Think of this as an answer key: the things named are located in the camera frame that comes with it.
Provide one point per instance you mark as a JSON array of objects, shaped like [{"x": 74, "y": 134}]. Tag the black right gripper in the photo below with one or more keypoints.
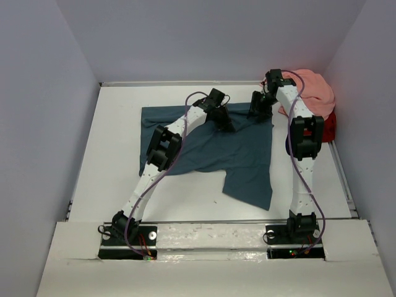
[{"x": 265, "y": 113}]

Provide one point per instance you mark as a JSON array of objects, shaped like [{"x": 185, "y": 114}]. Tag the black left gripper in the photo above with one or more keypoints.
[{"x": 226, "y": 125}]

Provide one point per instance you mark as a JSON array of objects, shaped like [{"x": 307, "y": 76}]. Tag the teal blue t shirt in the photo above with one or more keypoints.
[{"x": 244, "y": 155}]

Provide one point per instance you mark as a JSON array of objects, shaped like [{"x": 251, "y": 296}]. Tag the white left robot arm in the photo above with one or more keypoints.
[{"x": 165, "y": 148}]

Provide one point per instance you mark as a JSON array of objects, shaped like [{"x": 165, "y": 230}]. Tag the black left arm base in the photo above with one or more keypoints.
[{"x": 127, "y": 240}]

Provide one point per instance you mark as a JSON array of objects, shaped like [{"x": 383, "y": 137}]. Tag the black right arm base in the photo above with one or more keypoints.
[{"x": 298, "y": 238}]

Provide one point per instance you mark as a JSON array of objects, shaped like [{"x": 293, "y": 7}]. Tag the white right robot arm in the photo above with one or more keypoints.
[{"x": 304, "y": 136}]

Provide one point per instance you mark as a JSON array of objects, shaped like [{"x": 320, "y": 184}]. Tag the pink t shirt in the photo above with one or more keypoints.
[{"x": 317, "y": 95}]

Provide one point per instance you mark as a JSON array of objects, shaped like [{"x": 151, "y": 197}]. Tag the red t shirt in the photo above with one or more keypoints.
[{"x": 330, "y": 127}]

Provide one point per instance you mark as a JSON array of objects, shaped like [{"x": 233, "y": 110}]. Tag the metal front table rail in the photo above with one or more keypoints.
[{"x": 265, "y": 221}]

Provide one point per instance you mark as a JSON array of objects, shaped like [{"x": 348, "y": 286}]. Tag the metal table rail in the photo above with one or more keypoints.
[
  {"x": 178, "y": 83},
  {"x": 265, "y": 221}
]

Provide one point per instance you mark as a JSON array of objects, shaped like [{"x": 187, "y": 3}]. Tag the metal back table rail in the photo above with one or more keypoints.
[{"x": 178, "y": 83}]

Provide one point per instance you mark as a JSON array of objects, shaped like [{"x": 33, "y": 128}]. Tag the metal right side rail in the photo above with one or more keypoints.
[{"x": 343, "y": 179}]

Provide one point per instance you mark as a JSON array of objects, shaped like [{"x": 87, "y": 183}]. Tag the metal left side rail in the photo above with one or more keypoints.
[{"x": 69, "y": 206}]

